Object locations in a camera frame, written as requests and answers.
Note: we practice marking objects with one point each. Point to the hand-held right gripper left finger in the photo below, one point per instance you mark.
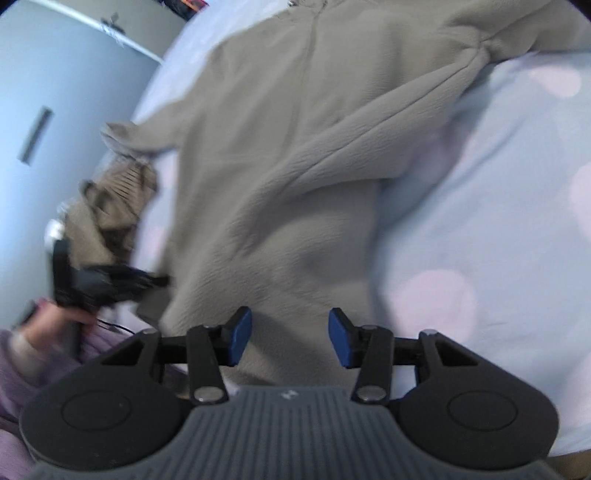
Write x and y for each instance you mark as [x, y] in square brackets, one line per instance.
[239, 337]

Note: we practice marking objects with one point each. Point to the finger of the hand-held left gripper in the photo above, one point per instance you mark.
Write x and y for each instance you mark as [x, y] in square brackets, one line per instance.
[138, 281]

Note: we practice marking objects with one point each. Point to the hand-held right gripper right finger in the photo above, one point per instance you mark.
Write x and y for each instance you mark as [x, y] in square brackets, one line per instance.
[340, 337]

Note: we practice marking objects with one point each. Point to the beige fleece jacket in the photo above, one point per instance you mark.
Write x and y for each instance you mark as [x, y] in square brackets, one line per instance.
[300, 184]

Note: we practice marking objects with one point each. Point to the person's left hand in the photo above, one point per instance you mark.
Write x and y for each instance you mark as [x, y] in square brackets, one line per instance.
[60, 316]

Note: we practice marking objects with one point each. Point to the brown striped garment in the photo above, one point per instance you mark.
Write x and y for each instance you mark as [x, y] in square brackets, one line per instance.
[120, 194]

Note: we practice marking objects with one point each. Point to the grey pink-dotted bed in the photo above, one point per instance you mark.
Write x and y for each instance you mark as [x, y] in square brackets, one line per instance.
[485, 230]

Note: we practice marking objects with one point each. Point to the cream door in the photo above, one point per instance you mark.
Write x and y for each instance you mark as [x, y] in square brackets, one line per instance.
[138, 46]

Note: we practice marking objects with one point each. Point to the orange container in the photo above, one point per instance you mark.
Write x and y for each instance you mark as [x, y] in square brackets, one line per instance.
[189, 5]

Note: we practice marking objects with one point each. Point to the grey wall plate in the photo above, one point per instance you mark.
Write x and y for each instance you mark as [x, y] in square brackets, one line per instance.
[36, 134]

